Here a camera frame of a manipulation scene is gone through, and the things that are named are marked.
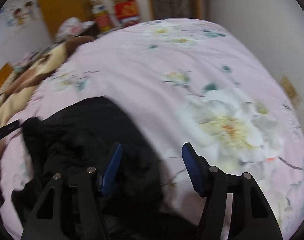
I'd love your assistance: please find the wooden wardrobe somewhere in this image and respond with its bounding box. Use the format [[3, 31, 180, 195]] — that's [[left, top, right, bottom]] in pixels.
[[37, 0, 92, 38]]

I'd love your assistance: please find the pink floral bed cover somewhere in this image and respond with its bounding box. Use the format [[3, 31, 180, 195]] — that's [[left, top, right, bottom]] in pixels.
[[13, 19, 304, 239]]

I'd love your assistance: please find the snack package stack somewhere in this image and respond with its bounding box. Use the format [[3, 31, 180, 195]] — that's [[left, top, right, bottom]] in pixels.
[[90, 0, 113, 33]]

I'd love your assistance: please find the brown cream fleece blanket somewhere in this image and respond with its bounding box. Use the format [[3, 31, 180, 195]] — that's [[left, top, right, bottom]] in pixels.
[[0, 36, 95, 128]]

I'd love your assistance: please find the black hooded jacket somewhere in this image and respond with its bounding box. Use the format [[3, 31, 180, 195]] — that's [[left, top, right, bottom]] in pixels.
[[12, 97, 197, 239]]

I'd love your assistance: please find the cartoon couple wall poster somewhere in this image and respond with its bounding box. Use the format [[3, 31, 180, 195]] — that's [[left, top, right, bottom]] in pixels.
[[0, 0, 39, 32]]

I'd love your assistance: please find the red gift box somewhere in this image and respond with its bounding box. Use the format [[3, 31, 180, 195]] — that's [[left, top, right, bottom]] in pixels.
[[114, 0, 140, 25]]

